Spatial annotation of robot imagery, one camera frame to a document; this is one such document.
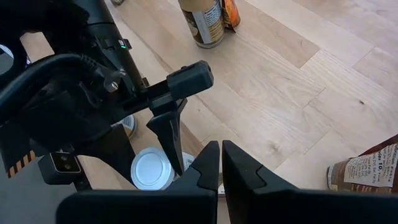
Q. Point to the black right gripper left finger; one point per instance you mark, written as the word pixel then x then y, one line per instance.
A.
pixel 199 180

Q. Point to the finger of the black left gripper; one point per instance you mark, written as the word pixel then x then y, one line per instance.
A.
pixel 115 143
pixel 168 130

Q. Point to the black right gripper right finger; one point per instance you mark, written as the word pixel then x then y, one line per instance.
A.
pixel 245 186

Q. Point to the tan lid spice jar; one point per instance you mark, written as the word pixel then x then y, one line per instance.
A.
pixel 205 28

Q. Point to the brown orange spice pouch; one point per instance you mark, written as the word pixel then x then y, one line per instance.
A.
pixel 231 14
pixel 367 169

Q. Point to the hazard striped floor mat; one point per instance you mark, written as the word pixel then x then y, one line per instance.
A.
pixel 21 163

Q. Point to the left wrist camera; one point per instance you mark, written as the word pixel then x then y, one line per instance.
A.
pixel 63 163

